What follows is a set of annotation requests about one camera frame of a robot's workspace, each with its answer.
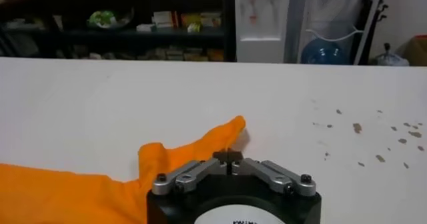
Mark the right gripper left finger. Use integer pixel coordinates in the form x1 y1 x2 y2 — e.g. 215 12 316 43
151 150 231 196

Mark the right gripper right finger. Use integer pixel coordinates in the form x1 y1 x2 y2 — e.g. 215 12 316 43
229 150 318 198

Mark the orange t-shirt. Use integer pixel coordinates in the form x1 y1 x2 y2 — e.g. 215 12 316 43
0 115 247 224

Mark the white water dispenser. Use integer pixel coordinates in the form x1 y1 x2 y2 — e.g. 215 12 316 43
233 0 293 64

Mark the blue water jug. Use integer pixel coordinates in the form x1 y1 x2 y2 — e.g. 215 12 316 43
300 37 348 65

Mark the red and white medicine box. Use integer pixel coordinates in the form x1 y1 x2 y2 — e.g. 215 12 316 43
152 11 179 29

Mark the grey plastic bag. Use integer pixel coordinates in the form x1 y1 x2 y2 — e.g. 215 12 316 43
372 42 410 67

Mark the black shelving unit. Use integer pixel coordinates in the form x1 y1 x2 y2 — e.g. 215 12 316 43
0 0 237 62

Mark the white metal jug rack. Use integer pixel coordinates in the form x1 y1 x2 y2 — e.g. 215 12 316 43
283 0 388 66

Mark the red edged cardboard box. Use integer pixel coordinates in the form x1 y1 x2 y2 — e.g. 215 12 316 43
396 34 427 67

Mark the black stand beside rack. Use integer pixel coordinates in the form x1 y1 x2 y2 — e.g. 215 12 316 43
350 0 390 65

